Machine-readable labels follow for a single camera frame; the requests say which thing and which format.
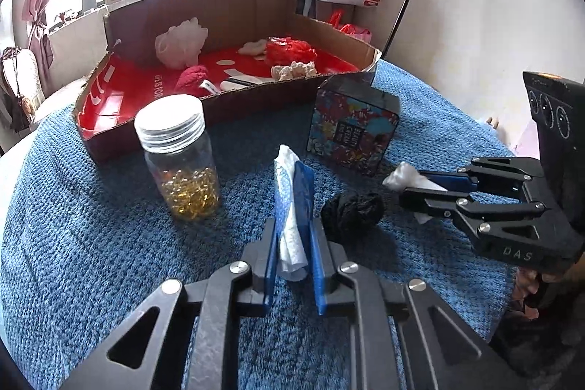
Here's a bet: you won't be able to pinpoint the white mesh bath pouf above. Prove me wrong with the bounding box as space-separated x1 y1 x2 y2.
155 17 208 70

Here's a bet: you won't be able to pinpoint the white fluffy star scrunchie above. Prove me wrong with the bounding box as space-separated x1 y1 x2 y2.
238 39 267 56

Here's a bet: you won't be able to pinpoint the person right hand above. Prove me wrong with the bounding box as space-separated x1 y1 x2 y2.
511 268 562 321

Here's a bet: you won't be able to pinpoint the blue white tissue pack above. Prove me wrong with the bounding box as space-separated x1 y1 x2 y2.
273 144 314 282

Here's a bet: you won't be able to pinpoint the glass jar yellow beads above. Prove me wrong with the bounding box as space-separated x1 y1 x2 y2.
134 94 220 221

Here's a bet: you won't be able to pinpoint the cardboard box red interior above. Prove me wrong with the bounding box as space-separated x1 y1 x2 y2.
72 0 381 163

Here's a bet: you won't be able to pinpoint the cushioned chair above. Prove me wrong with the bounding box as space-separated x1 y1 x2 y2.
1 46 46 154

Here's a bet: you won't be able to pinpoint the red mesh bath pouf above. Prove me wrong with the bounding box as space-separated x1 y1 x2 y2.
266 37 317 66

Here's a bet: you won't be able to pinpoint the beige powder puff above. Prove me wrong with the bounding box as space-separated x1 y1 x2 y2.
219 75 275 92

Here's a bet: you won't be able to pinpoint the red knitted soft pouch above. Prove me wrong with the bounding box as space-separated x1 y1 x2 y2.
174 65 221 98

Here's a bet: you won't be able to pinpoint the black soft ball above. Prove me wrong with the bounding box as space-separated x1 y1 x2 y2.
320 192 385 243

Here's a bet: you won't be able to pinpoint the colourful patterned tin box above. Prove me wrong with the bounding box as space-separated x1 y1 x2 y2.
306 74 401 176

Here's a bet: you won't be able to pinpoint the pink plastic bag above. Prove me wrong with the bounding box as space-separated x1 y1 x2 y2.
328 9 372 43

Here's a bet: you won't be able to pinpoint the beige fluffy scrunchie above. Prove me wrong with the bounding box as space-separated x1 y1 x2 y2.
271 61 318 81

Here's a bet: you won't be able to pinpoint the blue knitted blanket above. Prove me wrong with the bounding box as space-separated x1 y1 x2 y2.
1 63 514 389

